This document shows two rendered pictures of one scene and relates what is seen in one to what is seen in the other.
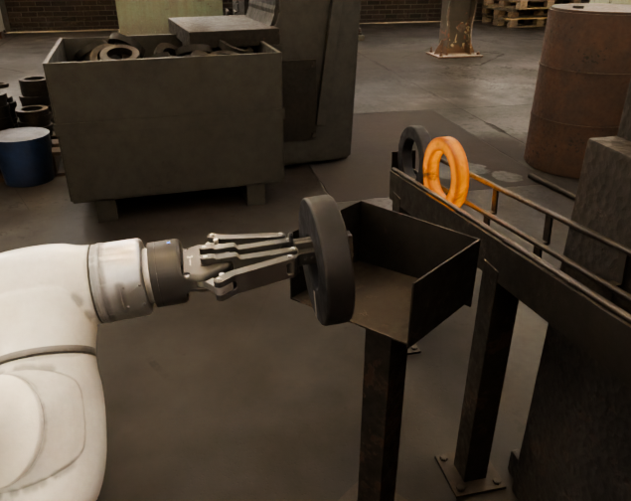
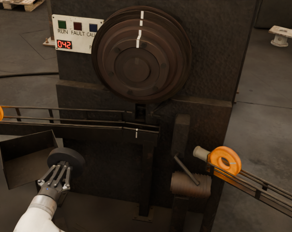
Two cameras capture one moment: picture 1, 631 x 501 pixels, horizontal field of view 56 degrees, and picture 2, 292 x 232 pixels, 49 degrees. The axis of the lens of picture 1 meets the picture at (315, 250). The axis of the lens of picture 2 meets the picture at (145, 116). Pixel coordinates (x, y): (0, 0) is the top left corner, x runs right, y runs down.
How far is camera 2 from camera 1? 0.99 m
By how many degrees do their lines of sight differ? 59
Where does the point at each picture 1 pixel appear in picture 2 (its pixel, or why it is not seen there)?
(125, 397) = not seen: outside the picture
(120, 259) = (48, 201)
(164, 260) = (53, 193)
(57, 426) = not seen: outside the picture
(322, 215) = (70, 153)
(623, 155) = (71, 86)
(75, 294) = (48, 218)
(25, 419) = not seen: outside the picture
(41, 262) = (37, 219)
